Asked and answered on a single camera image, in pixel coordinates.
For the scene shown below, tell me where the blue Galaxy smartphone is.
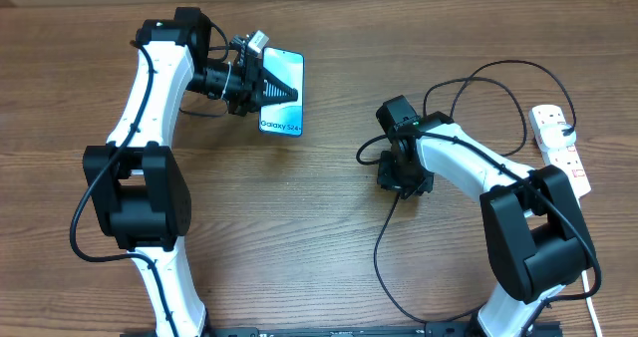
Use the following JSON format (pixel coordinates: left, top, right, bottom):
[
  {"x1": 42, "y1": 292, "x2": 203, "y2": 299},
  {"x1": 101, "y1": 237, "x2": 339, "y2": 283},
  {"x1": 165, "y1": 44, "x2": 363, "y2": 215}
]
[{"x1": 259, "y1": 47, "x2": 305, "y2": 137}]

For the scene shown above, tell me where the black USB charging cable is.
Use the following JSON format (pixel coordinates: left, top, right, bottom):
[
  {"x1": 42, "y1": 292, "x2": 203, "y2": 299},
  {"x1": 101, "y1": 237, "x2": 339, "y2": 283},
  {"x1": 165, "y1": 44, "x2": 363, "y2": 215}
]
[{"x1": 372, "y1": 60, "x2": 578, "y2": 326}]

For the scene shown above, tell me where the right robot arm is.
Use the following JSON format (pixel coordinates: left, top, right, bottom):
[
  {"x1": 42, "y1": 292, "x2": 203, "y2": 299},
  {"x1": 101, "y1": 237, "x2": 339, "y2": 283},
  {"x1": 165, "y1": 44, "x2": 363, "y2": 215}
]
[{"x1": 376, "y1": 96, "x2": 601, "y2": 336}]

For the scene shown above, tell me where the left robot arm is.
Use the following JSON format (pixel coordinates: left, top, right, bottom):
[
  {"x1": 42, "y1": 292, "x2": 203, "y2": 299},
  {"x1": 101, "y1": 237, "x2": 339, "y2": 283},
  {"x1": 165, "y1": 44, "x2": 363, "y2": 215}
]
[{"x1": 81, "y1": 7, "x2": 305, "y2": 336}]

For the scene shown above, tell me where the white charger plug adapter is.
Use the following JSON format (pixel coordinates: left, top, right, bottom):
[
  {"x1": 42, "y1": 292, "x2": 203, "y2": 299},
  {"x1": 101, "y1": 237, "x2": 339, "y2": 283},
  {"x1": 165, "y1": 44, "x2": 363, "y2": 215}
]
[{"x1": 536, "y1": 122, "x2": 576, "y2": 152}]

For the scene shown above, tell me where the white power strip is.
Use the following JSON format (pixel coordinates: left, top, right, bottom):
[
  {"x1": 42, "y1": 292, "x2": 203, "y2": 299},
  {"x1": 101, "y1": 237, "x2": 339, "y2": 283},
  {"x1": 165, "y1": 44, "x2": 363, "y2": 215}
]
[{"x1": 529, "y1": 105, "x2": 591, "y2": 199}]

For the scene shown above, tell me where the white power strip cord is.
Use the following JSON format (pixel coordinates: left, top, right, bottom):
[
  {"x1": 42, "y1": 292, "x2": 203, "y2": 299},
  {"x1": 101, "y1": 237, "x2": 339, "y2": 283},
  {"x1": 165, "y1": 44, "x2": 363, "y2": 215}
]
[{"x1": 581, "y1": 269, "x2": 604, "y2": 337}]

